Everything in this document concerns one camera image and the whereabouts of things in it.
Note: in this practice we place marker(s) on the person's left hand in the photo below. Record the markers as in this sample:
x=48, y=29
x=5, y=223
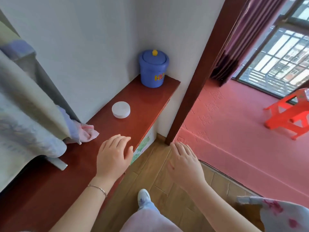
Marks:
x=111, y=159

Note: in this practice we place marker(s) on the person's right hand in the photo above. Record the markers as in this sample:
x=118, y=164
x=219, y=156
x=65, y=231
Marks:
x=187, y=170

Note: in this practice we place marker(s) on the person's right middle finger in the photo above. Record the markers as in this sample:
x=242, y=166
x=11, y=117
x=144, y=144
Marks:
x=180, y=147

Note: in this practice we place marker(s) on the person's right little finger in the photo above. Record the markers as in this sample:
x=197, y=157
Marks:
x=193, y=155

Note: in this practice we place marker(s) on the person's left little finger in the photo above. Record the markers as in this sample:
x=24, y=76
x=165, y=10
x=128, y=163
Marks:
x=103, y=146

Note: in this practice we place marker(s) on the person's left middle finger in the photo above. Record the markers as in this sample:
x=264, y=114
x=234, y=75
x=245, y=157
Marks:
x=117, y=140

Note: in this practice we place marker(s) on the person's right thumb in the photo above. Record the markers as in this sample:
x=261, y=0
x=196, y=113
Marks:
x=170, y=167

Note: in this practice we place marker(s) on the person's left thumb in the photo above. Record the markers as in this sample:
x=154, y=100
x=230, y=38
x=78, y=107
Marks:
x=129, y=155

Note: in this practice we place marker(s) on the person's right forearm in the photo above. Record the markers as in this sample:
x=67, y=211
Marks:
x=222, y=210

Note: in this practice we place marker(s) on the person's left forearm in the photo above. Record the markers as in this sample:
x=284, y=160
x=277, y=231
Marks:
x=82, y=207

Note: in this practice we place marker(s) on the green printed poster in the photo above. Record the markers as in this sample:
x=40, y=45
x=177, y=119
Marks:
x=143, y=146

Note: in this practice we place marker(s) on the pink cloth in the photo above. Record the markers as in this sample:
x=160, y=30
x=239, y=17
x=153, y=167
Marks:
x=87, y=134

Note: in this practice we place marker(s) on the white round container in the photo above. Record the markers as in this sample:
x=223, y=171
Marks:
x=121, y=109

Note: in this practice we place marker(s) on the red wooden ledge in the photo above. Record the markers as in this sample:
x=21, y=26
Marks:
x=72, y=171

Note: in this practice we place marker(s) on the white shoe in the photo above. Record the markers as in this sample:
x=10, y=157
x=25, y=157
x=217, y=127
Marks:
x=143, y=196

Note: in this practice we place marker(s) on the pink textured floor mat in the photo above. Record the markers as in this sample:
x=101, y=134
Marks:
x=236, y=142

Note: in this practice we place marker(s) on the white flat bar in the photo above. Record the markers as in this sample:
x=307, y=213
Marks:
x=59, y=164

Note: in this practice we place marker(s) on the light pink trouser leg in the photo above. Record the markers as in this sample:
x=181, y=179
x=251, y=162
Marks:
x=149, y=219

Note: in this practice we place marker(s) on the blue plastic bucket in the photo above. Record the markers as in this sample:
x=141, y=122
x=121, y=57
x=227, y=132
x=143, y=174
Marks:
x=152, y=74

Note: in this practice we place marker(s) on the pale checked blanket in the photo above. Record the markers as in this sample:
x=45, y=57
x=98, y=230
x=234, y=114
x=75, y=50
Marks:
x=26, y=113

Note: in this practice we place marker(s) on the blue lid with yellow knob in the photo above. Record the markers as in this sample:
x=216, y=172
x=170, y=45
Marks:
x=154, y=57

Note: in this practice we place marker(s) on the red plastic stool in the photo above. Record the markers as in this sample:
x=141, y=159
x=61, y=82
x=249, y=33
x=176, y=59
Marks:
x=289, y=118

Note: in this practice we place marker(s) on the white floral garment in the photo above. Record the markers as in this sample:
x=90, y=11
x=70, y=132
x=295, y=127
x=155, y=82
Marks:
x=282, y=217

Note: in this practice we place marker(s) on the purple curtain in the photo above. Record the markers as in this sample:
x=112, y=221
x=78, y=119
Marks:
x=246, y=31

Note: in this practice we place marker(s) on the window with metal grille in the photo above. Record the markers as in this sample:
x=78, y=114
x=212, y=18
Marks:
x=282, y=55

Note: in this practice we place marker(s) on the brown wooden door frame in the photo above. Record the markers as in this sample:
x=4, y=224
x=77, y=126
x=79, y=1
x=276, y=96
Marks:
x=205, y=65

